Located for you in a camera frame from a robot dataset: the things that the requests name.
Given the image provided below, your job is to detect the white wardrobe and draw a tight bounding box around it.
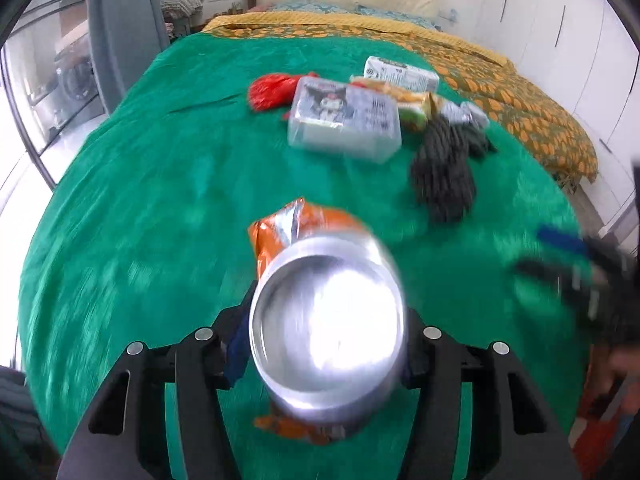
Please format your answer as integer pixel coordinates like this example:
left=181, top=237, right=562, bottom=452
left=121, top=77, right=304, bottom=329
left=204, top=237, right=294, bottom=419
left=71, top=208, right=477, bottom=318
left=450, top=0, right=640, bottom=228

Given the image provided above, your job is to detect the clear plastic box cartoon print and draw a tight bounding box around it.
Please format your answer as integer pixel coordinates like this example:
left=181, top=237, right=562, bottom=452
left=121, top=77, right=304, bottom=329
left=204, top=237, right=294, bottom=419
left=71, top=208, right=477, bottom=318
left=287, top=76, right=404, bottom=164

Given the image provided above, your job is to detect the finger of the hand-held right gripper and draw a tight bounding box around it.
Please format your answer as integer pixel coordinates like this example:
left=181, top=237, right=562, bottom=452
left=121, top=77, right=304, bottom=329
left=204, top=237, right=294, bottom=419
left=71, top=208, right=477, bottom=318
left=515, top=257, right=603, bottom=322
left=535, top=226, right=626, bottom=281

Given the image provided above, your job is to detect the yellow snack packet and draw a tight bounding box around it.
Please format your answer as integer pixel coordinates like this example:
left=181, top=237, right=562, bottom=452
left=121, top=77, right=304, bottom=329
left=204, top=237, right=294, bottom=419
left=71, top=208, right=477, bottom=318
left=350, top=76, right=437, bottom=134

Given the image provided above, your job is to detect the grey curtain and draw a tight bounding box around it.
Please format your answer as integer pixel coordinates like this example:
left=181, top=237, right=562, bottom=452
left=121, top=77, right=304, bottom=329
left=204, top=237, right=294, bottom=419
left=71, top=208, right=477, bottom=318
left=87, top=0, right=172, bottom=117

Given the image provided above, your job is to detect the white carton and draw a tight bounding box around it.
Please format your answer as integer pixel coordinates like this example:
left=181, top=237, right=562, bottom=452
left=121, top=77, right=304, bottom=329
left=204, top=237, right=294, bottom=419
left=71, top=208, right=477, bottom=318
left=363, top=56, right=441, bottom=94

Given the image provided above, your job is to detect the steel bowl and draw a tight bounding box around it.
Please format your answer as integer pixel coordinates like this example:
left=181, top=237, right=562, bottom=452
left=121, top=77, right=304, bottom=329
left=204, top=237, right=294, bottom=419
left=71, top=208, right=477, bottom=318
left=248, top=237, right=407, bottom=423

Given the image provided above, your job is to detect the red mesh bag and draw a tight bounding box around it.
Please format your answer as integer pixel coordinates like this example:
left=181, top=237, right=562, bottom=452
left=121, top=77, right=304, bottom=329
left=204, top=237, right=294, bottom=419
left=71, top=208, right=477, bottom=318
left=247, top=72, right=321, bottom=114

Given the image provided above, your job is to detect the orange snack packet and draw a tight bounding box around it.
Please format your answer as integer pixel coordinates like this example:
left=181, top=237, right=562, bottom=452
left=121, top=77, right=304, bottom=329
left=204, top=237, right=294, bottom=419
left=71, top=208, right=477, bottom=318
left=247, top=197, right=368, bottom=447

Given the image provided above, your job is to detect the dark green cord bundle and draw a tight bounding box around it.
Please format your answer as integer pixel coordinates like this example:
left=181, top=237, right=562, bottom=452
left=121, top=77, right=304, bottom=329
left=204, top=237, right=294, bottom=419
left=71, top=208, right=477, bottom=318
left=410, top=115, right=499, bottom=224

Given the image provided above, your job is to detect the yellow patterned bedsheet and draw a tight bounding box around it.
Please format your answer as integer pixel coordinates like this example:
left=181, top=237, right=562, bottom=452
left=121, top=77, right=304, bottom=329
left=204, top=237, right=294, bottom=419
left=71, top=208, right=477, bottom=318
left=200, top=10, right=599, bottom=184

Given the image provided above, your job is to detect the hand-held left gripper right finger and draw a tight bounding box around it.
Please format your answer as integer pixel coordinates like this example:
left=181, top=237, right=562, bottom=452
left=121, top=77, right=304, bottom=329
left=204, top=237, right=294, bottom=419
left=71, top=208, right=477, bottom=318
left=399, top=305, right=583, bottom=480

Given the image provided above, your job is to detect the teal patterned pillow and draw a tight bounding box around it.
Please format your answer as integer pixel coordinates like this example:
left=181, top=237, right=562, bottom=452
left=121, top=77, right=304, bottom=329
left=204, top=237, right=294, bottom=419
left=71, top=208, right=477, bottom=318
left=267, top=0, right=437, bottom=30

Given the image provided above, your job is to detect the person's right hand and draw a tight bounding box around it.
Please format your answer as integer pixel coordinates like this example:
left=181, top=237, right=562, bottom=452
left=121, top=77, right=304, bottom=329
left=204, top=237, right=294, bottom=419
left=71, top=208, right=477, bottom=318
left=599, top=346, right=640, bottom=391

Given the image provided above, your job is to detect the green blanket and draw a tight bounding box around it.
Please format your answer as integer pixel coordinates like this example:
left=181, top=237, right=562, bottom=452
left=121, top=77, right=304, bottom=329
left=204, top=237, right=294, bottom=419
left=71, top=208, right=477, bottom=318
left=17, top=35, right=591, bottom=480

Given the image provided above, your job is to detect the glass sliding door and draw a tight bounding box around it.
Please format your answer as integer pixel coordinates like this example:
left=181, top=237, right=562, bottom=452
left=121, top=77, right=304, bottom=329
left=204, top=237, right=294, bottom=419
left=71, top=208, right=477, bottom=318
left=0, top=0, right=112, bottom=192

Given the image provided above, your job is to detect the pile of clothes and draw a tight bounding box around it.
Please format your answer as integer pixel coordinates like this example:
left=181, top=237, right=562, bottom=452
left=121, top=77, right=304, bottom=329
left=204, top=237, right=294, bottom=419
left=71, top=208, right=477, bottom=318
left=159, top=0, right=207, bottom=42

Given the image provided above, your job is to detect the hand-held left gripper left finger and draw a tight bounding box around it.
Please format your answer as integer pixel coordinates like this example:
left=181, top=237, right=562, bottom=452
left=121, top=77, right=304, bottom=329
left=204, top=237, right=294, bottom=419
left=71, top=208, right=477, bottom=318
left=56, top=285, right=258, bottom=480

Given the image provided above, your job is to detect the gold and silver foil packet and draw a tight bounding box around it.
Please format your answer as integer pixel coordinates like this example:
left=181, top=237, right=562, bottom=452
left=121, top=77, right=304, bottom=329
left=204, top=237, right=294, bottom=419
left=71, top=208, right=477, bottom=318
left=432, top=97, right=491, bottom=131

